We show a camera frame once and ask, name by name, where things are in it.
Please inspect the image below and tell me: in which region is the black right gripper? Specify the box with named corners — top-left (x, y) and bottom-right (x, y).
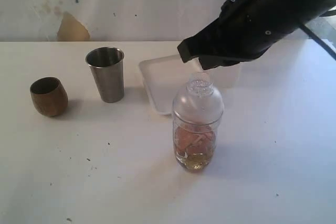
top-left (177, 0), bottom-right (273, 70)

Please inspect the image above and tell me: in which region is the clear dome shaker lid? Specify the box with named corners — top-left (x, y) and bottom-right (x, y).
top-left (172, 72), bottom-right (224, 125)

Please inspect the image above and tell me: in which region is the clear shaker cup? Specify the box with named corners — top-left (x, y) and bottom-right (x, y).
top-left (173, 114), bottom-right (222, 172)

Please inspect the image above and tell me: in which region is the stainless steel tumbler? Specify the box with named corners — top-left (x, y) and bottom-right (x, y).
top-left (86, 47), bottom-right (124, 103)

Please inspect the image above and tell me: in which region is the gold foil coin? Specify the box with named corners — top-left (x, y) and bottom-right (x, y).
top-left (186, 153), bottom-right (211, 170)

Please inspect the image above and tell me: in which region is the brown wooden cup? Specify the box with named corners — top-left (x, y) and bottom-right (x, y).
top-left (30, 77), bottom-right (68, 117)

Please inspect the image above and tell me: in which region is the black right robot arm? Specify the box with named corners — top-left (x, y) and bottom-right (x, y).
top-left (177, 0), bottom-right (335, 70)

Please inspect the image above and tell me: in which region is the translucent plastic container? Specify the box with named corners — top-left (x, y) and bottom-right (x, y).
top-left (205, 64), bottom-right (242, 89)

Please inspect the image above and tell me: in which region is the white rectangular tray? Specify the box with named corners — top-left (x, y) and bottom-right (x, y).
top-left (139, 55), bottom-right (202, 115)

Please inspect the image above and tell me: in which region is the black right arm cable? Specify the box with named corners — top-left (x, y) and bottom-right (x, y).
top-left (208, 0), bottom-right (336, 61)

